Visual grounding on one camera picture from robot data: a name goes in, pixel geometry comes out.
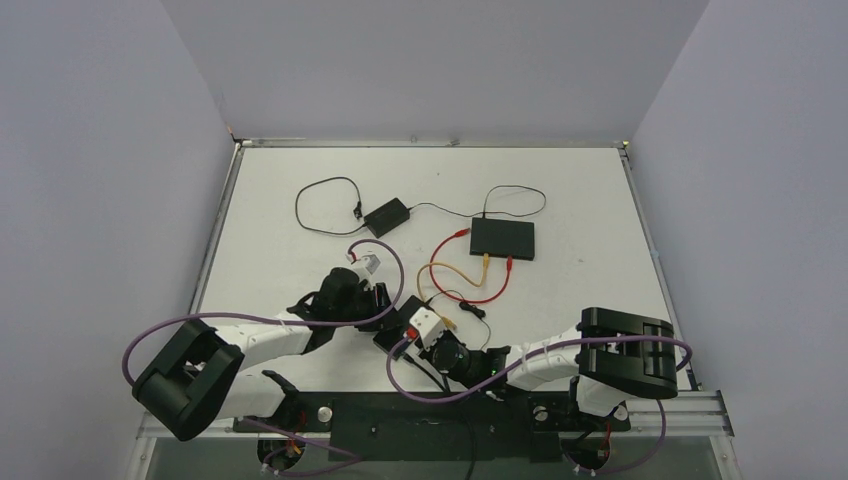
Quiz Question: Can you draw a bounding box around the red ethernet cable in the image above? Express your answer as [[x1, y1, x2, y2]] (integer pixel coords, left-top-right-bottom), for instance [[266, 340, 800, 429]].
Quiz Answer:
[[427, 227, 517, 306]]

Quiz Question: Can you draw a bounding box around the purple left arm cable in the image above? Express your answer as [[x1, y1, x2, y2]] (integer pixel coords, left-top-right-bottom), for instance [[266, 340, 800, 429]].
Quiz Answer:
[[121, 239, 407, 477]]

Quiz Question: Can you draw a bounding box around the black adapter mains cable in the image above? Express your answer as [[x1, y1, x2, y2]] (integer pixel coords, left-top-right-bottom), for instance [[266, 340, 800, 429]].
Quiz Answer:
[[294, 176, 370, 237]]

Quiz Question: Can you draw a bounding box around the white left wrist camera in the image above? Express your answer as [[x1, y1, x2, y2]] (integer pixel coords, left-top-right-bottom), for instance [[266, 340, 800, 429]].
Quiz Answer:
[[349, 254, 381, 281]]

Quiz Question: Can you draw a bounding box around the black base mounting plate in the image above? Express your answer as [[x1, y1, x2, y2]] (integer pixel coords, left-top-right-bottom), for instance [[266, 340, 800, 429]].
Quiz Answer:
[[233, 391, 631, 462]]

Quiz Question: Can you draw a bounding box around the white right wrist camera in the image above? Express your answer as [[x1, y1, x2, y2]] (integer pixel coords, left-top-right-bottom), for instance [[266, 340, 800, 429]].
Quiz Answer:
[[407, 307, 448, 349]]

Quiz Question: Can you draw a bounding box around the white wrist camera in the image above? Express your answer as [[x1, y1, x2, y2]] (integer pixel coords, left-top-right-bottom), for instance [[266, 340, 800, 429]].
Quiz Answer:
[[349, 254, 381, 281], [407, 307, 448, 349]]

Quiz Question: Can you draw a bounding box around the orange ethernet cable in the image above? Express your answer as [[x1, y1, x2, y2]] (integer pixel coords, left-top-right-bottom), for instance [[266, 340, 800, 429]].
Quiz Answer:
[[415, 252, 493, 331]]

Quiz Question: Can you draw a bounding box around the small black power brick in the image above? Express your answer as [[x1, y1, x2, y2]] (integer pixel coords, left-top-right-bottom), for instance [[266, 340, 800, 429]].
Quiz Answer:
[[364, 197, 411, 238]]

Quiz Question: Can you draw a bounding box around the black power plug cable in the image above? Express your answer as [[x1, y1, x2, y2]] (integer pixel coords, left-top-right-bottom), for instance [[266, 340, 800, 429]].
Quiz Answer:
[[423, 290, 494, 352]]

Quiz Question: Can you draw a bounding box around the aluminium frame rail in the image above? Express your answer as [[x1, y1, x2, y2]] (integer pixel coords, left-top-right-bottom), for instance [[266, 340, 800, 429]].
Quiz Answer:
[[136, 390, 737, 440]]

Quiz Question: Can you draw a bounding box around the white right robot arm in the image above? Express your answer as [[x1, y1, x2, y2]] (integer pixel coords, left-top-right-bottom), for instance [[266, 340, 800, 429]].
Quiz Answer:
[[398, 307, 691, 427]]

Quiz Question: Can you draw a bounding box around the black network switch box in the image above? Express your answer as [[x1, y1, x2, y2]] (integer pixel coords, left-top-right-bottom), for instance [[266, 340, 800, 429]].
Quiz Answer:
[[469, 218, 536, 261]]

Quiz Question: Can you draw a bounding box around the black ribbed power adapter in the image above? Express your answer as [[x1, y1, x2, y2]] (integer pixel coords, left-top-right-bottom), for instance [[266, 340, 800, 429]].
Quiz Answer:
[[372, 296, 431, 354]]

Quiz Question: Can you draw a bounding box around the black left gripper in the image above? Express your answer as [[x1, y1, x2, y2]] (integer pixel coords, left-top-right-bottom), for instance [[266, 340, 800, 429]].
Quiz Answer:
[[334, 285, 405, 334]]

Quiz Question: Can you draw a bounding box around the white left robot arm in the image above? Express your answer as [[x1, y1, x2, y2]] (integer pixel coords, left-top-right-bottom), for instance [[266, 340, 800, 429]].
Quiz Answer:
[[128, 267, 399, 441]]

